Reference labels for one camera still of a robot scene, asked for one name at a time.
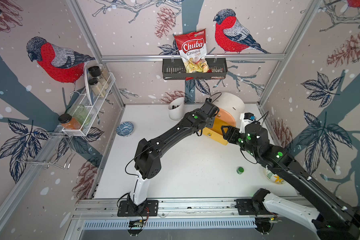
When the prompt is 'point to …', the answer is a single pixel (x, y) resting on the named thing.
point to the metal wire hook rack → (50, 149)
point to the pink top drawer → (225, 116)
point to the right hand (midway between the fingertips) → (224, 127)
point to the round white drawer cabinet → (231, 102)
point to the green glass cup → (78, 112)
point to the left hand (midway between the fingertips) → (211, 115)
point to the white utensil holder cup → (176, 108)
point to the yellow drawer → (216, 132)
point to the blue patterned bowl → (125, 129)
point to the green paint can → (240, 170)
